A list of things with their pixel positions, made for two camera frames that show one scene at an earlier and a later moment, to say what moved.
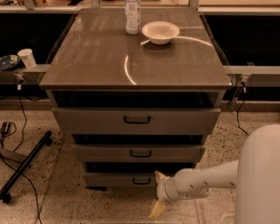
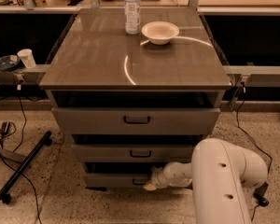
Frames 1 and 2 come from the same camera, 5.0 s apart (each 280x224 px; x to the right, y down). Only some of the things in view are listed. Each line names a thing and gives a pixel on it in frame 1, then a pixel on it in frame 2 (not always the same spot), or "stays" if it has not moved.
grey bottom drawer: (121, 179) stays
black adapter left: (5, 128) stays
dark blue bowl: (7, 62) stays
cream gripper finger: (159, 176) -> (154, 169)
